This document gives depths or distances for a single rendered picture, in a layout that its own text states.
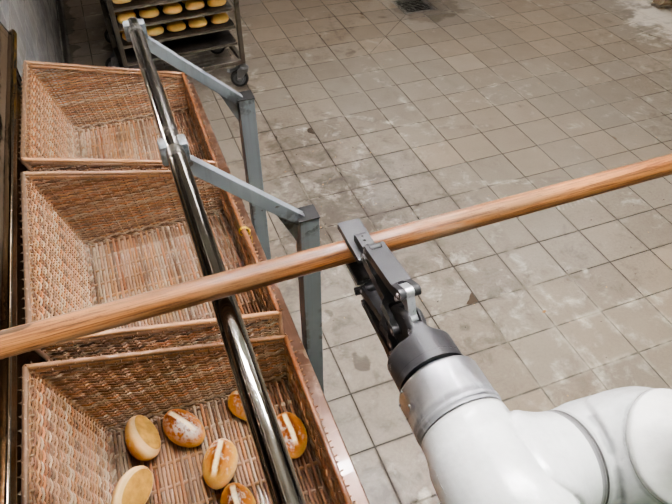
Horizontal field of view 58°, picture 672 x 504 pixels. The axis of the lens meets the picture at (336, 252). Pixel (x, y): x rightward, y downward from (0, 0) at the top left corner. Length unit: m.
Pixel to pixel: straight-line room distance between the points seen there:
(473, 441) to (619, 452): 0.13
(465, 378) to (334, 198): 2.18
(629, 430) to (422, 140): 2.62
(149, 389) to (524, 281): 1.60
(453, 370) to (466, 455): 0.09
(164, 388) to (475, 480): 0.85
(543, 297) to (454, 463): 1.90
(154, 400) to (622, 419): 0.94
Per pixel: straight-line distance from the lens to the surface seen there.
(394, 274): 0.65
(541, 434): 0.57
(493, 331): 2.26
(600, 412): 0.62
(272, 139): 3.12
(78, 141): 2.20
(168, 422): 1.29
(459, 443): 0.55
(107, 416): 1.33
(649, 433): 0.60
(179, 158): 0.97
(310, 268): 0.73
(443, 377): 0.59
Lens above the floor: 1.72
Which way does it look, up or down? 44 degrees down
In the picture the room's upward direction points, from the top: straight up
